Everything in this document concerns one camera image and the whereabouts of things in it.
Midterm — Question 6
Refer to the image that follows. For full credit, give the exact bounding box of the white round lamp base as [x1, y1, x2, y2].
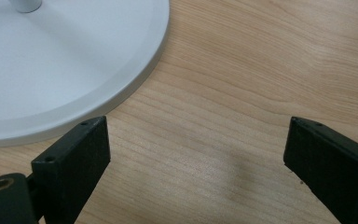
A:
[0, 0, 171, 147]

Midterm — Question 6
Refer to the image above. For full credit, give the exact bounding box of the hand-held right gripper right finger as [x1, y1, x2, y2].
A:
[282, 116, 358, 224]

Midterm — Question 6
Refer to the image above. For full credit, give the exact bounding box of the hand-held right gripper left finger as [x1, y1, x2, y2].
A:
[31, 115, 112, 224]

